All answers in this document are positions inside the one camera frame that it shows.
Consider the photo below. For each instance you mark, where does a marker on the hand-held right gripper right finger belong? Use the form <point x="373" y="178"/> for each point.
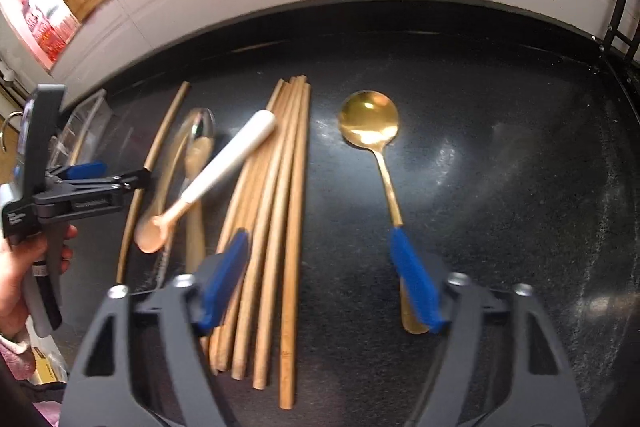
<point x="412" y="277"/>

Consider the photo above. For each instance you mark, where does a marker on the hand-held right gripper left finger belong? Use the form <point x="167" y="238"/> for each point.
<point x="227" y="274"/>

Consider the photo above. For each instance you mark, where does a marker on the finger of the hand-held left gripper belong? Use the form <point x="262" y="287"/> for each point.
<point x="87" y="169"/>
<point x="100" y="198"/>

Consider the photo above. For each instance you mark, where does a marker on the clear plastic tray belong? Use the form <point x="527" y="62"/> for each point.
<point x="90" y="117"/>

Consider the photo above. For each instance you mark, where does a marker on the tan wooden spoon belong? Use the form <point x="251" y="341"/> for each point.
<point x="195" y="227"/>

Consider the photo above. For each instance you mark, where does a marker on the bamboo chopstick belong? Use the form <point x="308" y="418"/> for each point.
<point x="160" y="142"/>

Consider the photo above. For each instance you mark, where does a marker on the bundle of wooden chopsticks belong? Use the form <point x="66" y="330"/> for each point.
<point x="280" y="207"/>

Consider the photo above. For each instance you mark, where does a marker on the steel spoon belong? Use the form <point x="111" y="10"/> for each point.
<point x="202" y="124"/>

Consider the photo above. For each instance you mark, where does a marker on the gold metal spoon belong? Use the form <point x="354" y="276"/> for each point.
<point x="369" y="119"/>

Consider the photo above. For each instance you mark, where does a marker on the person's left hand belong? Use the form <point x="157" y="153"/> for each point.
<point x="11" y="282"/>

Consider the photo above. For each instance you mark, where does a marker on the metal faucet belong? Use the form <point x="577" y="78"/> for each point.
<point x="6" y="127"/>

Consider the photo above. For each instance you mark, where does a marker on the clear bottle red label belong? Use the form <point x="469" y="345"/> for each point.
<point x="42" y="27"/>

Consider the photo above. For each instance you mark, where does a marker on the yellow cardboard box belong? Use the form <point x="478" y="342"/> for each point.
<point x="47" y="364"/>

